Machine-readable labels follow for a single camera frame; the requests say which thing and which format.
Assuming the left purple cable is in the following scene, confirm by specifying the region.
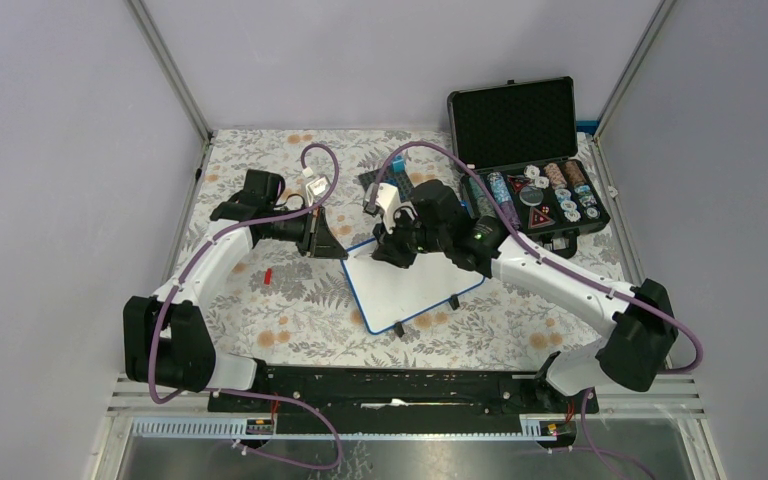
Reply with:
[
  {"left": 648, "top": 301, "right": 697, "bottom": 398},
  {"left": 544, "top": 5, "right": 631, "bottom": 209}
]
[{"left": 147, "top": 143, "right": 348, "bottom": 472}]

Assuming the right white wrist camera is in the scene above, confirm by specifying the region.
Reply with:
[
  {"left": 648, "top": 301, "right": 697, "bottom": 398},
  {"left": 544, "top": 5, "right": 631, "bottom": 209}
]
[{"left": 363, "top": 183, "right": 402, "bottom": 234}]

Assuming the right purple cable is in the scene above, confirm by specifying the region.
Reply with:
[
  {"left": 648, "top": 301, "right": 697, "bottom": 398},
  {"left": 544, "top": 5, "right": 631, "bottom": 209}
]
[{"left": 365, "top": 140, "right": 705, "bottom": 480}]

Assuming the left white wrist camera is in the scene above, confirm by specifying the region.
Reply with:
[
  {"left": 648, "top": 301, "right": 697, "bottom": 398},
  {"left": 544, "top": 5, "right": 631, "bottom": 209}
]
[{"left": 302, "top": 167, "right": 331, "bottom": 205}]

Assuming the black poker chip case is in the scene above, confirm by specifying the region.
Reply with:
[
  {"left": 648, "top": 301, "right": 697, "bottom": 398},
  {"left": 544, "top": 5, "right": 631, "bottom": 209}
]
[{"left": 447, "top": 76, "right": 610, "bottom": 258}]

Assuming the floral table mat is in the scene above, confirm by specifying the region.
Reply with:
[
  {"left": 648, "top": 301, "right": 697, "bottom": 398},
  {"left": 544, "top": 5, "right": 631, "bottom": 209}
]
[{"left": 171, "top": 128, "right": 634, "bottom": 372}]

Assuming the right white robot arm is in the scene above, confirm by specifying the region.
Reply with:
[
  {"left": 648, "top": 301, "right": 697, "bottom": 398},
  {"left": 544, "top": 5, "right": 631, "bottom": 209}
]
[{"left": 364, "top": 180, "right": 677, "bottom": 412}]

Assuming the purple cable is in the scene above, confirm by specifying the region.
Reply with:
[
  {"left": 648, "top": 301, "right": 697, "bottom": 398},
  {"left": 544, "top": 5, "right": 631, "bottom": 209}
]
[
  {"left": 365, "top": 140, "right": 705, "bottom": 480},
  {"left": 147, "top": 143, "right": 348, "bottom": 472}
]

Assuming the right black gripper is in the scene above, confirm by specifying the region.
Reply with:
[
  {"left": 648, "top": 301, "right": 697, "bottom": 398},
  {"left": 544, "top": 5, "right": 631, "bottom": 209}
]
[{"left": 372, "top": 206, "right": 449, "bottom": 269}]

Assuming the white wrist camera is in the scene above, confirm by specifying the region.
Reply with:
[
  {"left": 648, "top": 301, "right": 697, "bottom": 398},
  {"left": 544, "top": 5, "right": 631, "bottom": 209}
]
[
  {"left": 302, "top": 167, "right": 331, "bottom": 205},
  {"left": 363, "top": 183, "right": 402, "bottom": 234}
]

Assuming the blue corner bracket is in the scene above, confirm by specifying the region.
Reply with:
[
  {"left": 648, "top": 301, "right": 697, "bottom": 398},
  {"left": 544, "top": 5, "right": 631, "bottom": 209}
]
[{"left": 576, "top": 120, "right": 600, "bottom": 135}]

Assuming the blue lego brick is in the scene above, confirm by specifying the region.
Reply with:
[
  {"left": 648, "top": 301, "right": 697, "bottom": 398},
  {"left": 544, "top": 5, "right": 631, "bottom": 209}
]
[{"left": 390, "top": 155, "right": 406, "bottom": 174}]

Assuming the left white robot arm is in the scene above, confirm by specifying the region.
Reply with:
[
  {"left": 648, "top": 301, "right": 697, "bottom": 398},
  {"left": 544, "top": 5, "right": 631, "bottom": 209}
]
[{"left": 123, "top": 170, "right": 348, "bottom": 411}]

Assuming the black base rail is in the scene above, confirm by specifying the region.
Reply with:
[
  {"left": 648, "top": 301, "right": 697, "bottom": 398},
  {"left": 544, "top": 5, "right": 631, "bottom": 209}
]
[{"left": 208, "top": 364, "right": 599, "bottom": 435}]

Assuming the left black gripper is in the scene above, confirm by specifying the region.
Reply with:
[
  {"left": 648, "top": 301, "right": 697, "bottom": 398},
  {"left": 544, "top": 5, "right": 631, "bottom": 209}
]
[{"left": 264, "top": 202, "right": 348, "bottom": 259}]

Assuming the grey lego baseplate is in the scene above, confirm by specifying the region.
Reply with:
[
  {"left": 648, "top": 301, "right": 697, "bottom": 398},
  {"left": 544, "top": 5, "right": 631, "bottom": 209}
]
[{"left": 358, "top": 167, "right": 414, "bottom": 203}]

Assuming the blue framed whiteboard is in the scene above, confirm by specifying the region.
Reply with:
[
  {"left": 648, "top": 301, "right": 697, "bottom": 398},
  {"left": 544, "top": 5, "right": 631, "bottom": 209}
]
[{"left": 341, "top": 239, "right": 485, "bottom": 335}]

